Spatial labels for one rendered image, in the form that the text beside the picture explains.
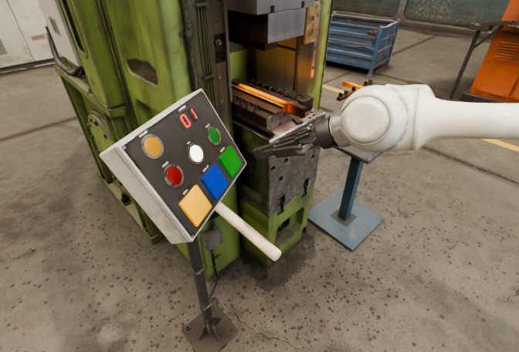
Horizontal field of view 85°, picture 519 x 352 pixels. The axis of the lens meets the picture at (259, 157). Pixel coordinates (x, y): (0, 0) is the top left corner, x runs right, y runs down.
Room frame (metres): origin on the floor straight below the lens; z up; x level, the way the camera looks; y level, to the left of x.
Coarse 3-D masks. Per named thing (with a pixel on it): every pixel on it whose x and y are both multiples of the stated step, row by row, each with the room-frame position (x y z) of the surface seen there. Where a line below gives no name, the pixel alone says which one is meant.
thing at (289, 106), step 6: (240, 84) 1.34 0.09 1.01; (246, 90) 1.28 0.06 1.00; (252, 90) 1.26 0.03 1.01; (258, 90) 1.26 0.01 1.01; (264, 96) 1.20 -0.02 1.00; (270, 96) 1.19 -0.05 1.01; (276, 102) 1.14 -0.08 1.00; (282, 102) 1.13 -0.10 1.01; (288, 102) 1.12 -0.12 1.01; (294, 102) 1.11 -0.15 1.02; (288, 108) 1.10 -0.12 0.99; (294, 108) 1.08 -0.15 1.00; (300, 108) 1.05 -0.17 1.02; (306, 108) 1.06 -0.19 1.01; (294, 114) 1.07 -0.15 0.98; (300, 114) 1.06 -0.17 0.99
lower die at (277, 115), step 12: (252, 84) 1.38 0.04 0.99; (240, 96) 1.23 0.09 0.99; (252, 96) 1.23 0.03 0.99; (276, 96) 1.23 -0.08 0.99; (252, 108) 1.13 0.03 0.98; (264, 108) 1.11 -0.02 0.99; (276, 108) 1.11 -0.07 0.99; (252, 120) 1.10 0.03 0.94; (264, 120) 1.04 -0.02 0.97; (276, 120) 1.08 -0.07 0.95; (288, 120) 1.13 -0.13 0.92
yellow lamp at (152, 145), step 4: (148, 140) 0.55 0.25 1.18; (152, 140) 0.55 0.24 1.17; (156, 140) 0.56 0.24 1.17; (144, 144) 0.53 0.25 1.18; (148, 144) 0.54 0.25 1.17; (152, 144) 0.55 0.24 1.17; (156, 144) 0.55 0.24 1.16; (160, 144) 0.56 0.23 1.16; (148, 148) 0.53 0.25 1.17; (152, 148) 0.54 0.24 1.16; (156, 148) 0.55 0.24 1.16; (160, 148) 0.55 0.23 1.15; (148, 152) 0.53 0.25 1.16; (152, 152) 0.53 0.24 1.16; (156, 152) 0.54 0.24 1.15; (160, 152) 0.55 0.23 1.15
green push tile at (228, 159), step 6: (228, 150) 0.72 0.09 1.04; (222, 156) 0.68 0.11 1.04; (228, 156) 0.70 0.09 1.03; (234, 156) 0.72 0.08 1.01; (222, 162) 0.67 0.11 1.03; (228, 162) 0.68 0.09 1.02; (234, 162) 0.70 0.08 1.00; (240, 162) 0.72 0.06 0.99; (228, 168) 0.67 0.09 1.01; (234, 168) 0.69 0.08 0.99; (234, 174) 0.67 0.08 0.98
